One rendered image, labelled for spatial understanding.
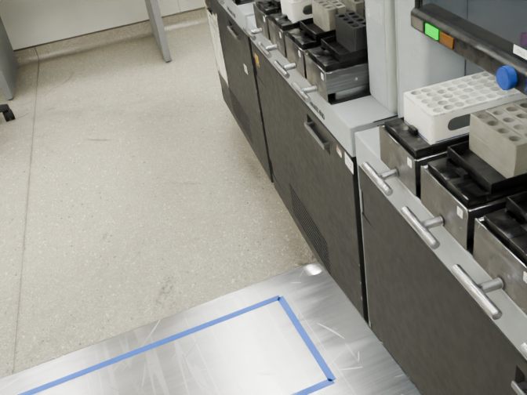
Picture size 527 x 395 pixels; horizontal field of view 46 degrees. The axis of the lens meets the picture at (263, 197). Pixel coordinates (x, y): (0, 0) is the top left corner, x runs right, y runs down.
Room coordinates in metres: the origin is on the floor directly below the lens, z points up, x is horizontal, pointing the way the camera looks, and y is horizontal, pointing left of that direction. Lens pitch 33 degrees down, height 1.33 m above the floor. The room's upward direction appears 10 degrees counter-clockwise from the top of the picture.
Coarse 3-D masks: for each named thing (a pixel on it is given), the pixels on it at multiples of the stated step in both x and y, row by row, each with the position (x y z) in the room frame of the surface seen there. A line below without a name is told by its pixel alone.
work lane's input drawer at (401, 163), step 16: (384, 128) 0.95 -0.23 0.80; (400, 128) 0.91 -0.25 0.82; (384, 144) 0.93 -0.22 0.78; (400, 144) 0.88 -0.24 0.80; (416, 144) 0.85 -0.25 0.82; (432, 144) 0.84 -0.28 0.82; (448, 144) 0.84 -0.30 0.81; (384, 160) 0.94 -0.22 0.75; (400, 160) 0.88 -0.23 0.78; (416, 160) 0.83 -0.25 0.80; (432, 160) 0.83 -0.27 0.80; (384, 176) 0.88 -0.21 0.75; (400, 176) 0.88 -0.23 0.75; (416, 176) 0.82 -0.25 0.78; (384, 192) 0.84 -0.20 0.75
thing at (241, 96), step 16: (208, 0) 2.63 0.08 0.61; (224, 0) 2.25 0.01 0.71; (240, 0) 2.08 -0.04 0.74; (224, 16) 2.31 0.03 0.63; (240, 16) 2.01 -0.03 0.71; (224, 32) 2.37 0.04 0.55; (240, 32) 2.06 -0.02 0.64; (224, 48) 2.44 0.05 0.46; (240, 48) 2.11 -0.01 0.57; (240, 64) 2.16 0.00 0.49; (224, 80) 2.61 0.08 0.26; (240, 80) 2.22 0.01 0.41; (256, 80) 1.95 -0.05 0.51; (224, 96) 2.70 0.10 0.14; (240, 96) 2.28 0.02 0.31; (256, 96) 1.96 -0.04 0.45; (240, 112) 2.35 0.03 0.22; (256, 112) 2.01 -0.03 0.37; (240, 128) 2.42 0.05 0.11; (256, 128) 2.06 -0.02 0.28; (256, 144) 2.11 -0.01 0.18; (272, 176) 1.95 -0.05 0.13
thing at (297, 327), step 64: (192, 320) 0.54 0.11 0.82; (256, 320) 0.52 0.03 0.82; (320, 320) 0.51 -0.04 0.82; (0, 384) 0.49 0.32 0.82; (64, 384) 0.48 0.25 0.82; (128, 384) 0.46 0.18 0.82; (192, 384) 0.45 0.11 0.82; (256, 384) 0.43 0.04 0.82; (320, 384) 0.42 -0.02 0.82; (384, 384) 0.40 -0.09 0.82
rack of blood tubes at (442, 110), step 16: (464, 80) 0.96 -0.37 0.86; (480, 80) 0.95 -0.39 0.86; (416, 96) 0.93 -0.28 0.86; (432, 96) 0.91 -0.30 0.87; (448, 96) 0.91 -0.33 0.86; (464, 96) 0.90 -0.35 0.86; (480, 96) 0.89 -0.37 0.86; (496, 96) 0.87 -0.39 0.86; (512, 96) 0.87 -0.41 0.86; (416, 112) 0.89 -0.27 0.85; (432, 112) 0.86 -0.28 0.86; (448, 112) 0.85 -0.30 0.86; (464, 112) 0.86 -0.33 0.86; (416, 128) 0.90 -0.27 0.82; (432, 128) 0.85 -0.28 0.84; (448, 128) 0.90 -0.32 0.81; (464, 128) 0.86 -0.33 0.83
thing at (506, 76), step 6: (504, 66) 0.71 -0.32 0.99; (510, 66) 0.70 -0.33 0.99; (498, 72) 0.71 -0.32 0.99; (504, 72) 0.70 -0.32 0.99; (510, 72) 0.69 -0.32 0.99; (498, 78) 0.71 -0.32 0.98; (504, 78) 0.70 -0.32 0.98; (510, 78) 0.69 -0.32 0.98; (516, 78) 0.69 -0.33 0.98; (498, 84) 0.71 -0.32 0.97; (504, 84) 0.70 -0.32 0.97; (510, 84) 0.69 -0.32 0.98; (516, 84) 0.69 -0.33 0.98; (504, 90) 0.70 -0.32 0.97
